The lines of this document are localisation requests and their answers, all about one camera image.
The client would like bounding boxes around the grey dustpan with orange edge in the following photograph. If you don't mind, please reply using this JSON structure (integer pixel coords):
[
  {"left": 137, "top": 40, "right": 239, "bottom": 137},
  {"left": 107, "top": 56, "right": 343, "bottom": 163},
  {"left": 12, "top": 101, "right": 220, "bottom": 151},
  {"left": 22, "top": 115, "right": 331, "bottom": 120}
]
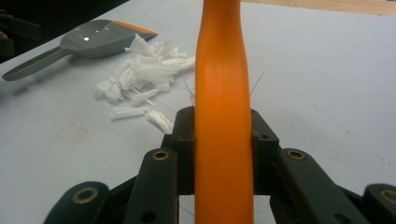
[{"left": 1, "top": 19, "right": 159, "bottom": 82}]

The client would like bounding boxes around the pile of white paper scraps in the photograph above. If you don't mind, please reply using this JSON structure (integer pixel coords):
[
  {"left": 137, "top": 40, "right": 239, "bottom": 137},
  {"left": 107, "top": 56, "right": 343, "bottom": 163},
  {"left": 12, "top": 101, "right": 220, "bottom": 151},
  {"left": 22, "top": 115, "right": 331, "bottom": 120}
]
[{"left": 93, "top": 33, "right": 196, "bottom": 134}]

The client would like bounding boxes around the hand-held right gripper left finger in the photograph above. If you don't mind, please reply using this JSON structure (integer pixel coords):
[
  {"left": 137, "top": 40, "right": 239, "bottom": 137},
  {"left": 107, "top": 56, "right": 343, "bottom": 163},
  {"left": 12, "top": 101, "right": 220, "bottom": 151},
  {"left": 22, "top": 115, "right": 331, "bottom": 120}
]
[{"left": 162, "top": 106, "right": 196, "bottom": 196}]

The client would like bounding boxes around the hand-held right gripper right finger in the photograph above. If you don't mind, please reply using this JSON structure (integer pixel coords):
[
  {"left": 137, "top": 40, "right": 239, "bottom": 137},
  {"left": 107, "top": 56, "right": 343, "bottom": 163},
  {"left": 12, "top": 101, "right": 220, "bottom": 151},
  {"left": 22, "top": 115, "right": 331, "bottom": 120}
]
[{"left": 250, "top": 108, "right": 280, "bottom": 196}]

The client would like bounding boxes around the orange-handled brush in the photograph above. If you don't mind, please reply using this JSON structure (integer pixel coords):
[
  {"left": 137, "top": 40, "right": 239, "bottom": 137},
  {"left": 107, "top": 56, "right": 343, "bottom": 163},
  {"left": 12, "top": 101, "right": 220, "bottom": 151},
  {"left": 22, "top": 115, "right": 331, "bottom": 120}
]
[{"left": 183, "top": 0, "right": 265, "bottom": 224}]

